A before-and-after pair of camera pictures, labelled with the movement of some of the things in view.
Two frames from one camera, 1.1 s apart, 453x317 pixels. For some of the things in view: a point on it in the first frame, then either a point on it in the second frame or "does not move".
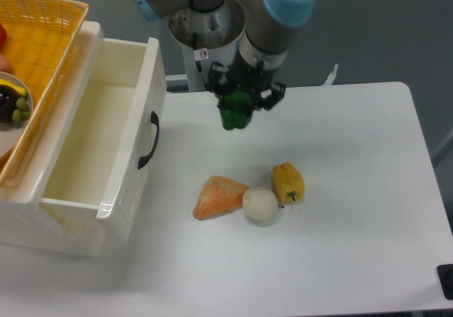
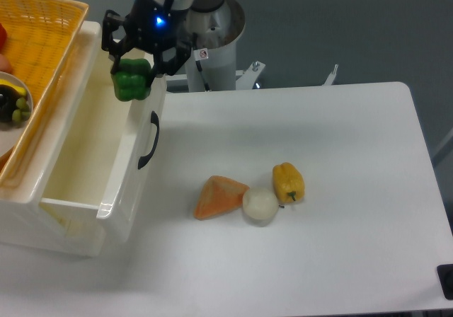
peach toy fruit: (5, 64) does not move
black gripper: (243, 76) to (153, 27)
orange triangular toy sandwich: (219, 196) does not move
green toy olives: (22, 110) does not move
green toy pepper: (235, 110) to (131, 81)
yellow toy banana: (18, 89) does not move
